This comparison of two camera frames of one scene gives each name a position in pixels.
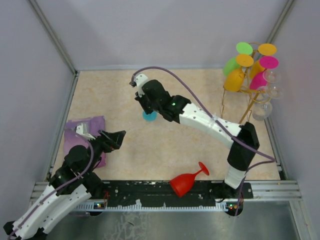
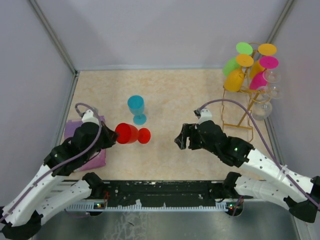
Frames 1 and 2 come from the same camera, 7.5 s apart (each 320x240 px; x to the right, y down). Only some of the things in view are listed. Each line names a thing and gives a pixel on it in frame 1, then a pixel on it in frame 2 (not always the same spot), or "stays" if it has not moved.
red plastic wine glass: [182, 184] to [129, 133]
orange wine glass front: [234, 81] stays
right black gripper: [140, 100] to [188, 130]
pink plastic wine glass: [260, 80] stays
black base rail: [162, 191] stays
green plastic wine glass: [242, 48] stays
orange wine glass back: [266, 49] stays
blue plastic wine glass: [150, 117] to [136, 104]
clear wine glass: [262, 107] stays
